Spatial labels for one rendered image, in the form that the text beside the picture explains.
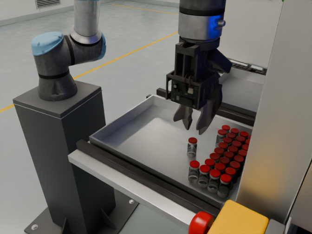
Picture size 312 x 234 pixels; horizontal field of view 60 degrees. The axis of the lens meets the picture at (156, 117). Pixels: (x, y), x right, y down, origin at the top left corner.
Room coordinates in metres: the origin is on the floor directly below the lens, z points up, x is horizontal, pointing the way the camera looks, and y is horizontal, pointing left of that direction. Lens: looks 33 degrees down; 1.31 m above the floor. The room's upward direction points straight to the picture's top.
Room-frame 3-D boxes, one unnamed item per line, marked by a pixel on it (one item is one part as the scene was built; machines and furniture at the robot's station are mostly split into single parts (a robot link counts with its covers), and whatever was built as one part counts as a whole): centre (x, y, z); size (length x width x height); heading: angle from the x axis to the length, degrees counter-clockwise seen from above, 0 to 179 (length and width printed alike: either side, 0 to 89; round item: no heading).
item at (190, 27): (0.47, -0.08, 1.19); 0.08 x 0.08 x 0.05
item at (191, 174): (0.41, -0.08, 0.90); 0.02 x 0.02 x 0.05
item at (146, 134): (0.52, -0.05, 0.90); 0.34 x 0.26 x 0.04; 54
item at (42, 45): (0.98, 0.39, 0.96); 0.13 x 0.12 x 0.14; 122
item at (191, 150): (0.49, -0.08, 0.90); 0.02 x 0.02 x 0.04
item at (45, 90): (0.98, 0.40, 0.84); 0.15 x 0.15 x 0.10
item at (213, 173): (0.45, -0.16, 0.90); 0.18 x 0.02 x 0.05; 144
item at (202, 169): (0.46, -0.14, 0.90); 0.18 x 0.02 x 0.05; 145
